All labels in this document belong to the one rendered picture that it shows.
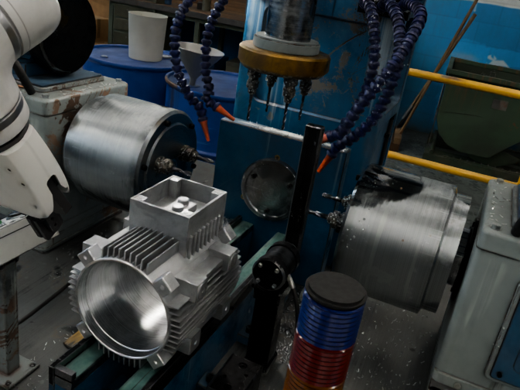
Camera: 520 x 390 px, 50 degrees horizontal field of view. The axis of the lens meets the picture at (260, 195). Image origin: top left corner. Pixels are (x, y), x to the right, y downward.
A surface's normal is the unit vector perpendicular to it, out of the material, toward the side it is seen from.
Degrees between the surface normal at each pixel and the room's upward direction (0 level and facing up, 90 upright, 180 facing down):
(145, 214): 90
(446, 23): 90
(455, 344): 89
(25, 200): 118
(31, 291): 0
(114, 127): 47
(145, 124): 32
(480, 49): 90
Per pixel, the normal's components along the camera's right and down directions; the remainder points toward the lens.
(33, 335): 0.15, -0.91
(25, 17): 0.80, 0.27
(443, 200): -0.04, -0.70
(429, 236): -0.26, -0.22
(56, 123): 0.90, 0.29
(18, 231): 0.88, -0.13
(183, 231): -0.40, 0.31
